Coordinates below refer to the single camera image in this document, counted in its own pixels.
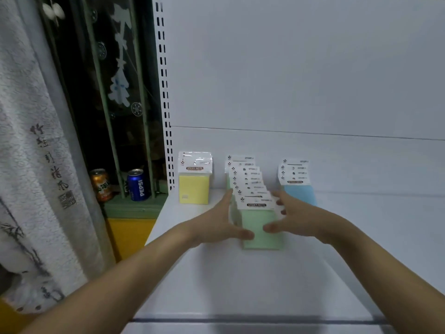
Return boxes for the person's left hand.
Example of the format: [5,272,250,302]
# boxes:
[187,187,255,248]

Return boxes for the green sticky note pack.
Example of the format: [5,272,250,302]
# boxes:
[239,195,284,251]

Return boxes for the row of yellow sticky notes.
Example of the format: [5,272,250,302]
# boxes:
[178,151,214,206]

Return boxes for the row of green sticky notes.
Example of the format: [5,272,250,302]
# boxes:
[225,154,276,219]

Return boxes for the white metal shelf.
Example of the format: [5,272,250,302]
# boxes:
[120,0,445,334]

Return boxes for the person's right forearm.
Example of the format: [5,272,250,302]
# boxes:
[326,215,445,334]

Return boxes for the person's left forearm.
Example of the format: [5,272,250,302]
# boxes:
[20,222,202,334]

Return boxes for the blue drink can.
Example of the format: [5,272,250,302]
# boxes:
[125,168,151,202]

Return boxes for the orange drink can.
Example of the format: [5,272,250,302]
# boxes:
[89,168,114,203]

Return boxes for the white flower window decal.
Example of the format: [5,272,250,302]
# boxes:
[107,4,135,108]

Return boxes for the white patterned curtain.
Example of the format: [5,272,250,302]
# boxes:
[0,0,116,314]

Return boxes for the small white hanging ornament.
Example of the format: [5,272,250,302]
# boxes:
[42,2,66,20]

